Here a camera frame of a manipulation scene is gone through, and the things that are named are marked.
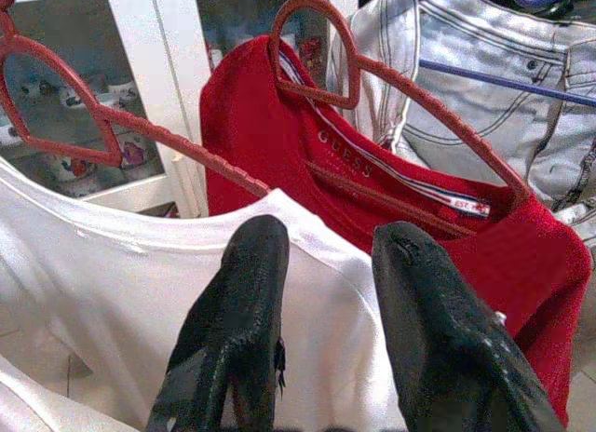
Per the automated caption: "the red Guess t-shirt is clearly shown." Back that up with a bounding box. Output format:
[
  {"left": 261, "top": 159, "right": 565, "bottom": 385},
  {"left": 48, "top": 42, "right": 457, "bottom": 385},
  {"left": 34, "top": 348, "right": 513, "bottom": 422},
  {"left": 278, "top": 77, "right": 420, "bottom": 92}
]
[{"left": 198, "top": 34, "right": 593, "bottom": 428}]

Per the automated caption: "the blue plastic hanger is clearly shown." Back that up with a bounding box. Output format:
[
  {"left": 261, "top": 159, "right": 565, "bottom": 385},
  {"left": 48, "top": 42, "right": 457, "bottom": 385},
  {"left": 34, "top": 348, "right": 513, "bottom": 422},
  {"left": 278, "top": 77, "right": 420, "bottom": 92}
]
[{"left": 416, "top": 0, "right": 596, "bottom": 107}]

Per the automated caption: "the light denim garment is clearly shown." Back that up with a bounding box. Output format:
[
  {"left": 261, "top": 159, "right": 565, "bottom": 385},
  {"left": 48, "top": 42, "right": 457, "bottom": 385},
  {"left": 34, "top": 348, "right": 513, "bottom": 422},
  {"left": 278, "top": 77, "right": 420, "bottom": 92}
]
[{"left": 325, "top": 0, "right": 596, "bottom": 247}]

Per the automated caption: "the plain white t-shirt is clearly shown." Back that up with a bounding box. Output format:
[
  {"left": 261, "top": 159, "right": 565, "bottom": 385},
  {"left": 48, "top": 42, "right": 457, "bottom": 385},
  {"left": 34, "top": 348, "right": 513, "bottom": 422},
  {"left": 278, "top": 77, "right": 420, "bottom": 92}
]
[{"left": 0, "top": 156, "right": 411, "bottom": 432}]

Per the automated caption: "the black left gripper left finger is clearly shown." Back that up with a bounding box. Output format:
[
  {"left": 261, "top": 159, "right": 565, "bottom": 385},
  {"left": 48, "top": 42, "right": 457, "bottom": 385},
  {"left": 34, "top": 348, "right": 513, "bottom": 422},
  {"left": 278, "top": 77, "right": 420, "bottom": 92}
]
[{"left": 145, "top": 213, "right": 291, "bottom": 432}]

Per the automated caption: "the red heart-shaped plastic hanger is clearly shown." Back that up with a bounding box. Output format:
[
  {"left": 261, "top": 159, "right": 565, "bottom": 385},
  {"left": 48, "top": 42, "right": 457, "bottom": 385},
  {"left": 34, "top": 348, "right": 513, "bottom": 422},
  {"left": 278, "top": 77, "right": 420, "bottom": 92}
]
[
  {"left": 0, "top": 0, "right": 271, "bottom": 198},
  {"left": 268, "top": 0, "right": 532, "bottom": 240}
]

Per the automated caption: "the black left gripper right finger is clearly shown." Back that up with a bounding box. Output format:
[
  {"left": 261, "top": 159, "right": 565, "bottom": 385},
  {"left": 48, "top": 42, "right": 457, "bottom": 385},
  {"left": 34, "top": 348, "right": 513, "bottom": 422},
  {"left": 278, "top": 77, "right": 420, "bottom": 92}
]
[{"left": 371, "top": 221, "right": 568, "bottom": 432}]

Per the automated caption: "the white painted mug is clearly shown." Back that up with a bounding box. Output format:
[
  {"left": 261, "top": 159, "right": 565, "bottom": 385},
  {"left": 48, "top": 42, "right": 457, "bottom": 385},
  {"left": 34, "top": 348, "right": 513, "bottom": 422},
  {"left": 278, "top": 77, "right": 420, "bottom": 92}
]
[
  {"left": 104, "top": 80, "right": 140, "bottom": 108},
  {"left": 48, "top": 155, "right": 102, "bottom": 191},
  {"left": 118, "top": 133, "right": 158, "bottom": 172}
]

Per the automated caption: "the white glass-door cabinet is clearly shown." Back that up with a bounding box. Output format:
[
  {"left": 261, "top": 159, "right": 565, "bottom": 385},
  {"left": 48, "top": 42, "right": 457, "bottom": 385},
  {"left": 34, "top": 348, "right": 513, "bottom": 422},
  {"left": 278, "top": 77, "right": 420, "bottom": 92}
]
[{"left": 0, "top": 0, "right": 364, "bottom": 219}]

